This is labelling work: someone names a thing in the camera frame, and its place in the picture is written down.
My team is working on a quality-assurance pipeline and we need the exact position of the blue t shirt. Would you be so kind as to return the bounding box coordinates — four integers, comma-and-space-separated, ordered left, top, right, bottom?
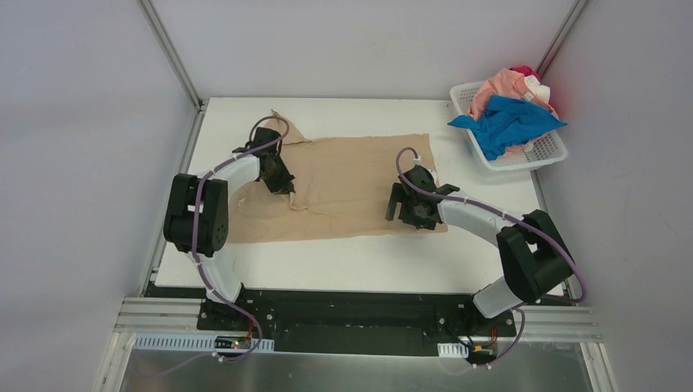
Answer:
449, 96, 566, 160

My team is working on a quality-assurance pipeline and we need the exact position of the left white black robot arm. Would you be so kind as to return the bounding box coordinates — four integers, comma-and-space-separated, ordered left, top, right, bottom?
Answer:
163, 127, 294, 331

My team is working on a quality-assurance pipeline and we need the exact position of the white t shirt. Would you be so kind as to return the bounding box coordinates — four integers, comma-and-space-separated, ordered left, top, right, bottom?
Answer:
524, 74, 551, 104

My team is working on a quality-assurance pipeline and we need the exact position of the pink t shirt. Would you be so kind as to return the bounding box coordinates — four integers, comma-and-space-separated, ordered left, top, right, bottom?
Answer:
467, 69, 558, 120

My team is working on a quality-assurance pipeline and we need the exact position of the left aluminium frame post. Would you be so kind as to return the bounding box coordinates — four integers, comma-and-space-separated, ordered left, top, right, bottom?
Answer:
136, 0, 203, 111

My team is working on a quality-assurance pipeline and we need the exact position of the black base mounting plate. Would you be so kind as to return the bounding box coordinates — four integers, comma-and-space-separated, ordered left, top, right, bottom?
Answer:
197, 288, 516, 357

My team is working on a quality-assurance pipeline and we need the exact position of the red t shirt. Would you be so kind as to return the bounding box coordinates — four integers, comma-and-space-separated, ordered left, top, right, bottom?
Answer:
510, 65, 541, 82

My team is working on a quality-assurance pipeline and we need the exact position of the beige t shirt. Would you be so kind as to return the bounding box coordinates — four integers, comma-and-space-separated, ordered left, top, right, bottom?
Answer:
227, 119, 436, 243

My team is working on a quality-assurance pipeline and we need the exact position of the aluminium front rail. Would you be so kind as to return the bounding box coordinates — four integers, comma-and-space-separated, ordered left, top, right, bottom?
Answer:
114, 297, 603, 343

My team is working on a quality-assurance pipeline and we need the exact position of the right white cable duct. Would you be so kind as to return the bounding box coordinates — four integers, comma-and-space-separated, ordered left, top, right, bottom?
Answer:
437, 342, 469, 359

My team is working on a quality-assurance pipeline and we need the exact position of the aluminium frame post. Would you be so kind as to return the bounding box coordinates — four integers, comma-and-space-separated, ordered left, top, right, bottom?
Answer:
136, 0, 203, 111
536, 0, 592, 78

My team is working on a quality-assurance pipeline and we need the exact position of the left white cable duct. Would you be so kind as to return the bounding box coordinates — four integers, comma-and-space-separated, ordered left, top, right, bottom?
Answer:
133, 333, 257, 354

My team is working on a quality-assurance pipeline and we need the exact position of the white cable duct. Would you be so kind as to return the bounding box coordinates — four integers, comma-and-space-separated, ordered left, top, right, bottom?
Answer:
437, 342, 469, 359
133, 333, 257, 354

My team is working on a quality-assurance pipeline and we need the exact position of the white plastic laundry basket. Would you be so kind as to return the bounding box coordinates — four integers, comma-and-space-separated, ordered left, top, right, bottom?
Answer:
449, 82, 568, 176

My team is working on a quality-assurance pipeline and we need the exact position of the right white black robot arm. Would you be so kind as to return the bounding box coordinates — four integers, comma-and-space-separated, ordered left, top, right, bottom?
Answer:
385, 165, 574, 335

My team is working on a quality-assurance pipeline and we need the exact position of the right aluminium frame post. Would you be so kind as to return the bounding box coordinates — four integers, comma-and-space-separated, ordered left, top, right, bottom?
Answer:
536, 0, 592, 78

